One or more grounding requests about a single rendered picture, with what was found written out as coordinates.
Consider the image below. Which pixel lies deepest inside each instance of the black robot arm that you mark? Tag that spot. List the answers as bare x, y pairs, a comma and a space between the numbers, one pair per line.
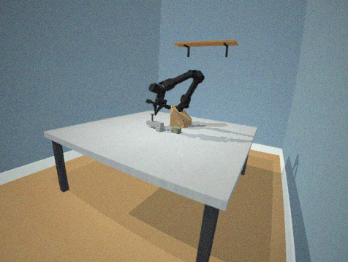
170, 84

